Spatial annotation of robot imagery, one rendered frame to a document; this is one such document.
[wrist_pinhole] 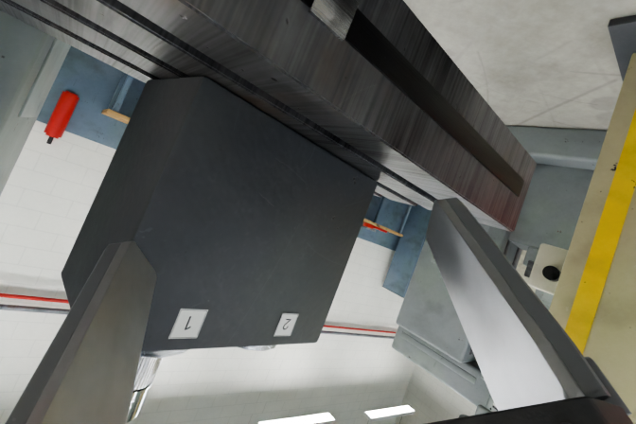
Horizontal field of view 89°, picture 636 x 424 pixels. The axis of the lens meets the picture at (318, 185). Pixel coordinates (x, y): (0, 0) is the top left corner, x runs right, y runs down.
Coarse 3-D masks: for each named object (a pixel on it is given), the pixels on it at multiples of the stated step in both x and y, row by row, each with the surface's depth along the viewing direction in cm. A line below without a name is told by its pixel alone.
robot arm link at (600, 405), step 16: (560, 400) 5; (576, 400) 5; (592, 400) 5; (464, 416) 5; (480, 416) 5; (496, 416) 5; (512, 416) 5; (528, 416) 5; (544, 416) 5; (560, 416) 5; (576, 416) 5; (592, 416) 5; (608, 416) 5; (624, 416) 6
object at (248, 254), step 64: (128, 128) 28; (192, 128) 21; (256, 128) 24; (128, 192) 23; (192, 192) 22; (256, 192) 25; (320, 192) 30; (192, 256) 23; (256, 256) 27; (320, 256) 32; (192, 320) 24; (256, 320) 28; (320, 320) 34
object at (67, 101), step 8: (64, 96) 333; (72, 96) 336; (64, 104) 333; (72, 104) 338; (56, 112) 331; (64, 112) 334; (72, 112) 341; (56, 120) 331; (64, 120) 336; (48, 128) 330; (56, 128) 332; (64, 128) 340; (56, 136) 336
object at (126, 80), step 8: (120, 80) 358; (128, 80) 307; (120, 88) 359; (128, 88) 308; (120, 96) 306; (112, 104) 357; (120, 104) 307; (104, 112) 322; (112, 112) 302; (120, 120) 348; (128, 120) 311; (384, 200) 654; (408, 208) 601; (376, 216) 650; (368, 224) 556; (376, 224) 549; (400, 224) 601; (384, 232) 580; (392, 232) 578; (400, 232) 597
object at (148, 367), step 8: (144, 360) 26; (152, 360) 26; (160, 360) 27; (144, 368) 26; (152, 368) 27; (136, 376) 26; (144, 376) 26; (152, 376) 27; (136, 384) 26; (144, 384) 26; (136, 392) 26; (144, 392) 27; (136, 400) 26; (144, 400) 27; (136, 408) 26
